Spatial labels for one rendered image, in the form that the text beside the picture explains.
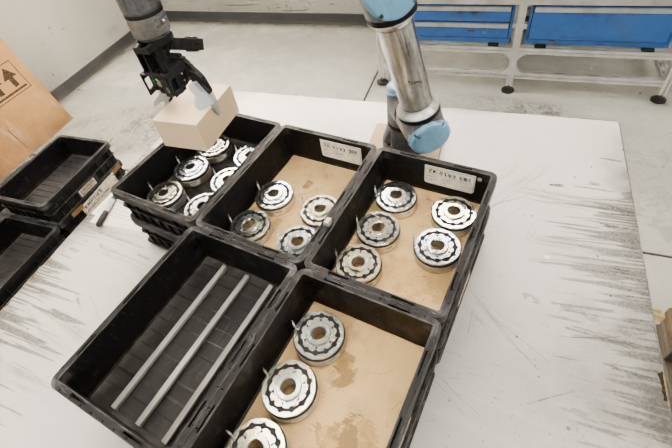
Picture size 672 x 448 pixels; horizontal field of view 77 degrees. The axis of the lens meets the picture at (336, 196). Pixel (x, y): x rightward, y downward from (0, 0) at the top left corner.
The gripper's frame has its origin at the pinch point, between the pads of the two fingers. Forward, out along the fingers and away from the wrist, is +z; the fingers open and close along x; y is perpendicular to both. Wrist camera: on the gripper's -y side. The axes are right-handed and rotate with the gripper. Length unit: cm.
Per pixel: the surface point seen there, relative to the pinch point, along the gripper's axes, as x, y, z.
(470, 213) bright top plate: 65, -2, 24
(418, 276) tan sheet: 57, 17, 27
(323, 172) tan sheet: 24.5, -10.9, 26.8
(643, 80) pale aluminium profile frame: 147, -184, 97
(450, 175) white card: 59, -9, 20
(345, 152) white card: 31.0, -13.5, 20.6
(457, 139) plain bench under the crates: 58, -47, 40
